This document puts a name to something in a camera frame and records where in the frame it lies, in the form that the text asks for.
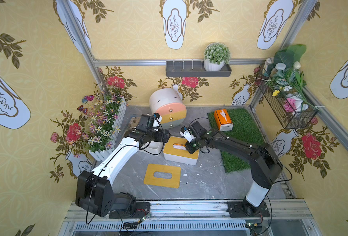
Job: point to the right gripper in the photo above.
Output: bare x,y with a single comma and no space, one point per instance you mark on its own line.
192,146

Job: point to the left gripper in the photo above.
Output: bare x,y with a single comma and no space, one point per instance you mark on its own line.
163,135

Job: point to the white plastic box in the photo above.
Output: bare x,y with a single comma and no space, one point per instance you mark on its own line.
179,156
153,148

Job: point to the wooden slotted lid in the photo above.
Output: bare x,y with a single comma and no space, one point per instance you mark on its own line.
163,176
174,149

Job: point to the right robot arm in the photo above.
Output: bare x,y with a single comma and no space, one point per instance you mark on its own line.
264,165

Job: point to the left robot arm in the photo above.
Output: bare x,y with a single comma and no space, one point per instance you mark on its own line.
94,188

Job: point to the wooden tray with stones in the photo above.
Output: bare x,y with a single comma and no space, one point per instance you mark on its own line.
132,122

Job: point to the round pastel drawer cabinet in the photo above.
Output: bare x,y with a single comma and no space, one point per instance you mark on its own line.
168,104

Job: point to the green artificial grass mat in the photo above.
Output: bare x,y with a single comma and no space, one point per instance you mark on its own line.
244,129

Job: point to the white fence flower planter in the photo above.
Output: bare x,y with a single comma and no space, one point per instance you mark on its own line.
105,114

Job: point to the potted green succulent plant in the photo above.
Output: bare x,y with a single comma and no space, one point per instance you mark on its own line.
216,55

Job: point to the artificial flower bouquet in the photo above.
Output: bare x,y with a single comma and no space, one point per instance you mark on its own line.
285,72

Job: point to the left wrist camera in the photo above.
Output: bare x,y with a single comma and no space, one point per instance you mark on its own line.
157,117

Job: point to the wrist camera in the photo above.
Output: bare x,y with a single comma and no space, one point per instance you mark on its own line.
157,117
186,133

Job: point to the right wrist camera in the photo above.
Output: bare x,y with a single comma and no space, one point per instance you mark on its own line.
186,133

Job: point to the grey wall shelf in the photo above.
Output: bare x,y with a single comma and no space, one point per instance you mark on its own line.
194,69

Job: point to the black wire wall basket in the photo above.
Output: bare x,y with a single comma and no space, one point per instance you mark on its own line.
291,111

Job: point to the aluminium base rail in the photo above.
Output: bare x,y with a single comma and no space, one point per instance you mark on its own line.
278,217

